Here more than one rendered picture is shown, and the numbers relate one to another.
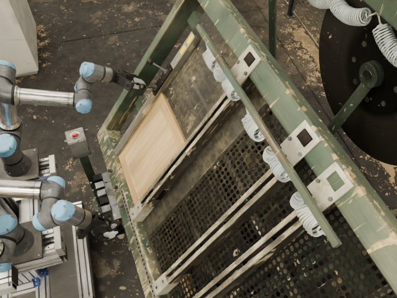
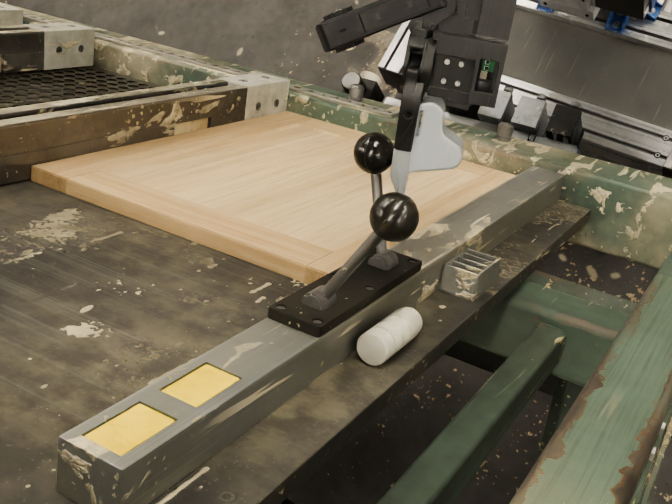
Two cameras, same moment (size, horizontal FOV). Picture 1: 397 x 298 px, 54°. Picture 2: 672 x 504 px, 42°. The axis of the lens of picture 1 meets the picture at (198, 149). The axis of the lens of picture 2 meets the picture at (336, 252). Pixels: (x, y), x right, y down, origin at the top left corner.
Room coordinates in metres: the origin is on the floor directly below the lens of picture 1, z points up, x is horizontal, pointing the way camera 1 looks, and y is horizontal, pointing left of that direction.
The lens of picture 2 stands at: (1.94, 0.20, 2.12)
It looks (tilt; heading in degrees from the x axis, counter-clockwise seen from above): 63 degrees down; 176
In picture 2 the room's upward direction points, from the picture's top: 43 degrees counter-clockwise
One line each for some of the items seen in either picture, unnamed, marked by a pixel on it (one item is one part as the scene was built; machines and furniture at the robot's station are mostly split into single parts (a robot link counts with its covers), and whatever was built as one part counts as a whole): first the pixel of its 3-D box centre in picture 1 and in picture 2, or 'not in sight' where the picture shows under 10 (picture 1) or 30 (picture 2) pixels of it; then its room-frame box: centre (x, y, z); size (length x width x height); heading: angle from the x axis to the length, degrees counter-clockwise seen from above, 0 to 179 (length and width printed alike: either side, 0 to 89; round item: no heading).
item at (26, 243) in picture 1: (15, 238); not in sight; (0.81, 0.92, 1.09); 0.15 x 0.15 x 0.10
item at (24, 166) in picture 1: (15, 161); not in sight; (1.29, 1.06, 1.09); 0.15 x 0.15 x 0.10
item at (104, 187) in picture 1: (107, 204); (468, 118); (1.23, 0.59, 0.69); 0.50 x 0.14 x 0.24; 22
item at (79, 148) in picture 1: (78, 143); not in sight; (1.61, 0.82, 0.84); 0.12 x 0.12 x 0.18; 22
